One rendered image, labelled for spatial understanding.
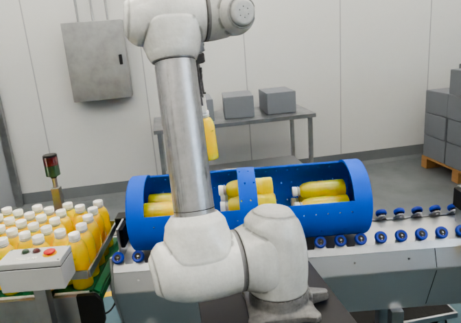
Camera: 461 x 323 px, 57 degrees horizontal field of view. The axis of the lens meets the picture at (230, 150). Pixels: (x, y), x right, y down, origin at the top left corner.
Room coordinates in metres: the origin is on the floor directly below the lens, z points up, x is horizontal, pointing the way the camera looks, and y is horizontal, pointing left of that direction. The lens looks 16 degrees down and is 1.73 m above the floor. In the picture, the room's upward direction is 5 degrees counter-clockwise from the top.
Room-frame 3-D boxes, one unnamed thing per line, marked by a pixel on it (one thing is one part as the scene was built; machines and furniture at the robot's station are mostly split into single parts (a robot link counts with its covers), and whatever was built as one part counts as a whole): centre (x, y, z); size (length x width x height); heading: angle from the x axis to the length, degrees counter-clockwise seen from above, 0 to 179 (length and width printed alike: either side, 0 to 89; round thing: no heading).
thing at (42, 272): (1.22, 0.65, 1.05); 0.20 x 0.10 x 0.10; 90
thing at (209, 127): (1.69, 0.09, 1.33); 0.07 x 0.07 x 0.19
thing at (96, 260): (1.51, 0.52, 0.96); 0.40 x 0.01 x 0.03; 0
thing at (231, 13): (1.12, -0.02, 1.78); 0.18 x 0.14 x 0.13; 15
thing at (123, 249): (1.51, 0.44, 0.99); 0.10 x 0.02 x 0.12; 0
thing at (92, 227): (1.49, 0.56, 0.99); 0.07 x 0.07 x 0.19
